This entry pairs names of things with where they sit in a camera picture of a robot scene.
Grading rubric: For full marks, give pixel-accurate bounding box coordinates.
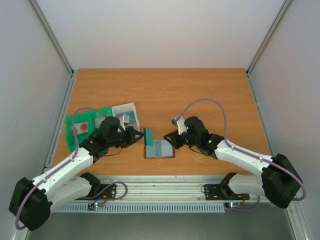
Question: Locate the right aluminium frame post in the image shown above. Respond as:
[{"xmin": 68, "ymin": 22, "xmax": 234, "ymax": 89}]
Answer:
[{"xmin": 246, "ymin": 0, "xmax": 294, "ymax": 78}]

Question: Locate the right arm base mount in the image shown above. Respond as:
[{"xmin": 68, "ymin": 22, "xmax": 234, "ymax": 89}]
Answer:
[{"xmin": 201, "ymin": 184, "xmax": 250, "ymax": 201}]

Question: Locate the aluminium front rail frame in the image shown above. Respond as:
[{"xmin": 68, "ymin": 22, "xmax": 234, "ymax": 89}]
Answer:
[{"xmin": 22, "ymin": 174, "xmax": 298, "ymax": 203}]

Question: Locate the brown leather card holder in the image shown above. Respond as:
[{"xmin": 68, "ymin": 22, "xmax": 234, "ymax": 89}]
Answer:
[{"xmin": 143, "ymin": 139, "xmax": 176, "ymax": 159}]

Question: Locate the green two-compartment bin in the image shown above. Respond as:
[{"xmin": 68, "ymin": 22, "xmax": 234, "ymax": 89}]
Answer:
[{"xmin": 65, "ymin": 111, "xmax": 105, "ymax": 152}]

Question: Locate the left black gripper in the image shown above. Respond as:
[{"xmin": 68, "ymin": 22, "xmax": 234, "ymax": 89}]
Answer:
[{"xmin": 108, "ymin": 126, "xmax": 144, "ymax": 148}]

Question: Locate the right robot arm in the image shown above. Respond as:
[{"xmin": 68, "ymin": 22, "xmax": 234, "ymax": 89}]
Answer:
[{"xmin": 164, "ymin": 116, "xmax": 303, "ymax": 209}]

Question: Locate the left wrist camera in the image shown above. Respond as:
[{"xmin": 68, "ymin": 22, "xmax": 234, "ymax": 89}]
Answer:
[{"xmin": 118, "ymin": 114, "xmax": 130, "ymax": 130}]

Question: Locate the teal card stack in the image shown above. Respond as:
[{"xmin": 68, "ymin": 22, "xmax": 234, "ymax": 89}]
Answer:
[{"xmin": 117, "ymin": 111, "xmax": 136, "ymax": 124}]

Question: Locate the left aluminium frame post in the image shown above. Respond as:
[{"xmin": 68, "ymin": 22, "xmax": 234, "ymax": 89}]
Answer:
[{"xmin": 28, "ymin": 0, "xmax": 74, "ymax": 77}]

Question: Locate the white plastic bin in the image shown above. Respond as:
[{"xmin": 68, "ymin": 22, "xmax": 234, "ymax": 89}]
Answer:
[{"xmin": 111, "ymin": 102, "xmax": 141, "ymax": 131}]

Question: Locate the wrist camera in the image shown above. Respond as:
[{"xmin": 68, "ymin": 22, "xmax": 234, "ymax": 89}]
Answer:
[
  {"xmin": 118, "ymin": 114, "xmax": 130, "ymax": 130},
  {"xmin": 171, "ymin": 114, "xmax": 187, "ymax": 135}
]

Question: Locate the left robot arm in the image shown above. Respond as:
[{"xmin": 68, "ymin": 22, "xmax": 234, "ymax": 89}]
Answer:
[{"xmin": 8, "ymin": 116, "xmax": 144, "ymax": 231}]

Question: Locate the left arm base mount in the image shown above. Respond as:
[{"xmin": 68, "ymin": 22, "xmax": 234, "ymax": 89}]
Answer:
[{"xmin": 82, "ymin": 183, "xmax": 117, "ymax": 201}]

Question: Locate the grey slotted cable duct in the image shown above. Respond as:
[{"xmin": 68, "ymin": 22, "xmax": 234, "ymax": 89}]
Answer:
[{"xmin": 55, "ymin": 202, "xmax": 225, "ymax": 214}]

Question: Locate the aluminium frame post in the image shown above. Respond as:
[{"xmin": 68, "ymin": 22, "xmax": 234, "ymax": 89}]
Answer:
[
  {"xmin": 28, "ymin": 0, "xmax": 74, "ymax": 77},
  {"xmin": 246, "ymin": 0, "xmax": 294, "ymax": 78}
]

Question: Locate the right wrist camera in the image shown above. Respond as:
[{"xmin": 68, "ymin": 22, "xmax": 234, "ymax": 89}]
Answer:
[{"xmin": 171, "ymin": 114, "xmax": 187, "ymax": 135}]

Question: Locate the red circle card in bin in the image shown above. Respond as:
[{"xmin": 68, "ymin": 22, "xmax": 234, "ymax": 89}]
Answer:
[{"xmin": 73, "ymin": 121, "xmax": 89, "ymax": 135}]

